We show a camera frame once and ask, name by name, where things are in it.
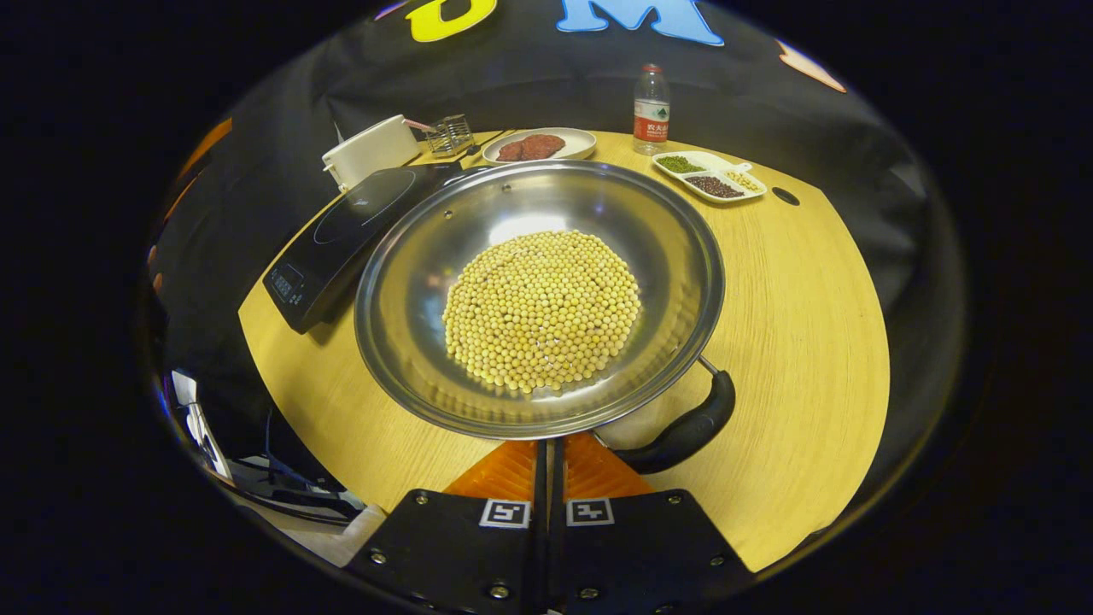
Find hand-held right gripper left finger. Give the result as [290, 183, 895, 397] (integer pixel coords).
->
[346, 437, 547, 615]

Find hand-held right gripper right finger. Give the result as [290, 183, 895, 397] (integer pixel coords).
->
[546, 431, 757, 615]

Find black induction cooktop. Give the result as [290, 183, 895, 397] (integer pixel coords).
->
[262, 162, 466, 336]

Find stainless steel pot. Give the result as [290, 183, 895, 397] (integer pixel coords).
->
[354, 159, 737, 476]

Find pile of soybeans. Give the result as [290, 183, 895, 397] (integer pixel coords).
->
[441, 229, 643, 395]

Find white toaster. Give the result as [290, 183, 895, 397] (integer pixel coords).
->
[322, 114, 423, 192]

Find white device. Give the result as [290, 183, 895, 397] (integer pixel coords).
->
[171, 369, 233, 483]

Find white round plate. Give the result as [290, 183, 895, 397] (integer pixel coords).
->
[482, 127, 599, 166]

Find pile of dark beans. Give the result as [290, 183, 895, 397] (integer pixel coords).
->
[686, 175, 744, 199]

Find white divided dish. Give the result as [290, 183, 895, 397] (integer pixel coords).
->
[652, 150, 768, 205]

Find clear plastic water bottle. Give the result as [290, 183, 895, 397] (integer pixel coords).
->
[633, 64, 671, 156]

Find bundle of dark cables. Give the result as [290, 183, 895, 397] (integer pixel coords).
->
[231, 410, 368, 524]

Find wire mesh utensil holder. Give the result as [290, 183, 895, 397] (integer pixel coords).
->
[424, 114, 476, 158]

